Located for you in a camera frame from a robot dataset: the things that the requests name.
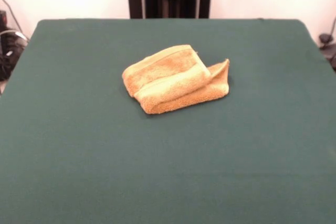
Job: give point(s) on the dark green table cloth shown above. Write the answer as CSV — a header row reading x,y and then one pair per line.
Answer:
x,y
78,161

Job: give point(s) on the orange terry towel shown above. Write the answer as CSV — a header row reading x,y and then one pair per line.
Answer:
x,y
168,82

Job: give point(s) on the black equipment pile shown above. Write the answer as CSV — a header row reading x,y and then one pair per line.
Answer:
x,y
8,58

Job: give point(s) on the dark grey stand base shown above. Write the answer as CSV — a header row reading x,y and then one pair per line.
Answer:
x,y
329,51

